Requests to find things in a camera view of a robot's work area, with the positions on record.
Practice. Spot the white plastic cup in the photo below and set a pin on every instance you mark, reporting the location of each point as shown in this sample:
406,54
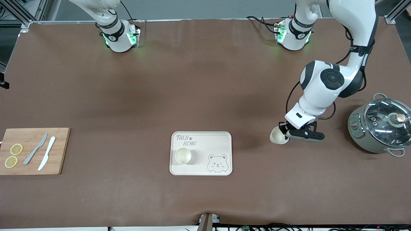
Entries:
183,155
276,137

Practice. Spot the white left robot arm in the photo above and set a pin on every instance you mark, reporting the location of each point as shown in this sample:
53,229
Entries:
353,19

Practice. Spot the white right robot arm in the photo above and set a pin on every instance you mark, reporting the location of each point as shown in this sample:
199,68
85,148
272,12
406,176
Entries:
115,35

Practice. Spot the grey electric cooking pot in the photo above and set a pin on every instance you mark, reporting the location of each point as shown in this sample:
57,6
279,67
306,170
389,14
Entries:
359,134

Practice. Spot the white bear print tray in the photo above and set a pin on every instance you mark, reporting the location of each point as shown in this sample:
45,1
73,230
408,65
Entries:
212,144

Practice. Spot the glass pot lid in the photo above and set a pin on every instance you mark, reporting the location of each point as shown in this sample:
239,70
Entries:
385,123

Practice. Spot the small grey box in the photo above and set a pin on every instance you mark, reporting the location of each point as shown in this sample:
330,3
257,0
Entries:
216,219

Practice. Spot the bamboo cutting board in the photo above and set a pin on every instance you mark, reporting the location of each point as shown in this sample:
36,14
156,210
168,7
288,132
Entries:
61,154

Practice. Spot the white plastic knife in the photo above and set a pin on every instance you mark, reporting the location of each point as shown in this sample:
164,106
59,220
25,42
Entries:
46,154

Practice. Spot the grey plastic knife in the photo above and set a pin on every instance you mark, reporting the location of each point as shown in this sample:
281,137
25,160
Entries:
34,150

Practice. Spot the yellow lemon slice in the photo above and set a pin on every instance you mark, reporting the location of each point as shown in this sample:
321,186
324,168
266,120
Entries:
16,149
11,162

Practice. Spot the black table clamp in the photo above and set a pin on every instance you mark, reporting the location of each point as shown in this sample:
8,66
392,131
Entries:
3,84

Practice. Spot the brown wooden post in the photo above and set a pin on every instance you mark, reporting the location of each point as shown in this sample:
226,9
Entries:
205,223

